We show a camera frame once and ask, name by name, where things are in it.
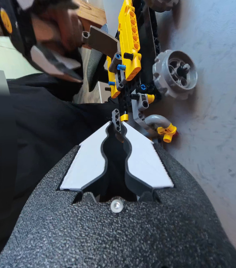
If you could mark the yellow black toy vehicle model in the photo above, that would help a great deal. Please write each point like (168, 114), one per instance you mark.
(130, 41)

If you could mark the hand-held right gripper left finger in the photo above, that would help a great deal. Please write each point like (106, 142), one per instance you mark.
(84, 163)

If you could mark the brown wooden table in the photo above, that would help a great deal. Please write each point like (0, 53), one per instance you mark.
(92, 16)

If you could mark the grey ribbed strip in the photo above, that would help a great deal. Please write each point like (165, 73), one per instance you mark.
(95, 62)

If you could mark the person's left hand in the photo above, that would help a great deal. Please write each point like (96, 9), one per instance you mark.
(59, 29)

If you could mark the person's dark clothed legs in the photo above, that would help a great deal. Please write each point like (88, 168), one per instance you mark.
(46, 129)

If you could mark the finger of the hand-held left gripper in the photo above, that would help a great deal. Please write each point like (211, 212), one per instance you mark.
(42, 59)
(69, 62)

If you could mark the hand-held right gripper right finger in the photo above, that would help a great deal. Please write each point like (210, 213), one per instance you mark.
(147, 163)

